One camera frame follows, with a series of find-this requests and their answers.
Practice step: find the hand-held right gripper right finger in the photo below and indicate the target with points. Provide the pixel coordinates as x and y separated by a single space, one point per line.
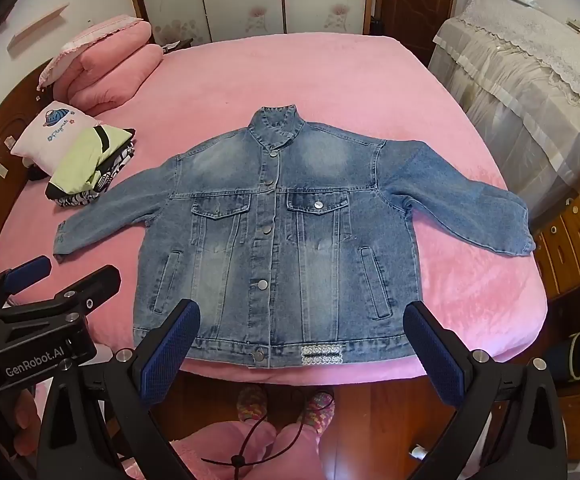
434 355

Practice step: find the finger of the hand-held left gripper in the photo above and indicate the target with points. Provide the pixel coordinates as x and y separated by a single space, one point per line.
30 268
95 282

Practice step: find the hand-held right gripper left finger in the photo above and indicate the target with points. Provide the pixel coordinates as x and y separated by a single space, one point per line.
170 355

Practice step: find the blue denim jacket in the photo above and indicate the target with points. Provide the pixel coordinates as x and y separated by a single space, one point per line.
310 200

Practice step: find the stack of folded clothes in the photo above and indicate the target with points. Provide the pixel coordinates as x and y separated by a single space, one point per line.
77 160
104 180

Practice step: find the person's left hand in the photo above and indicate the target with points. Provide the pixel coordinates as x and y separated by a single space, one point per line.
24 412

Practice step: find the knitted slipper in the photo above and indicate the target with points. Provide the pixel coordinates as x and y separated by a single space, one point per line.
252 405
316 410

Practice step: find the person's pink legs and slippers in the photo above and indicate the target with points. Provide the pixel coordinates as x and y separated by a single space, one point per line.
237 460

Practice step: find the dark blue round container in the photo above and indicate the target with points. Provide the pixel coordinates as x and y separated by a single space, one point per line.
572 357

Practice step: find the person's pink trousers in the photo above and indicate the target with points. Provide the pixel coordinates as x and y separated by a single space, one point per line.
270 450

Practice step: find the white printed pillow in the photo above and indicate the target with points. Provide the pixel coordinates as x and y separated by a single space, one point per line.
50 130

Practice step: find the wooden drawer cabinet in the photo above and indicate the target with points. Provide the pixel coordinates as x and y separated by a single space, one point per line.
579 240

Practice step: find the pink folded quilt pile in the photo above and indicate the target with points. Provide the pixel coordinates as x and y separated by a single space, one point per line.
95 40

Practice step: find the pink bed blanket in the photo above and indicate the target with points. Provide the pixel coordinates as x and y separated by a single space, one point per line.
320 70

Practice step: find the brown wooden door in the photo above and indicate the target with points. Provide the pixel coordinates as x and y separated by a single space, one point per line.
414 10

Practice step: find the wooden wall shelf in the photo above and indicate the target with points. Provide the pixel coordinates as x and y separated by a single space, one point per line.
40 30

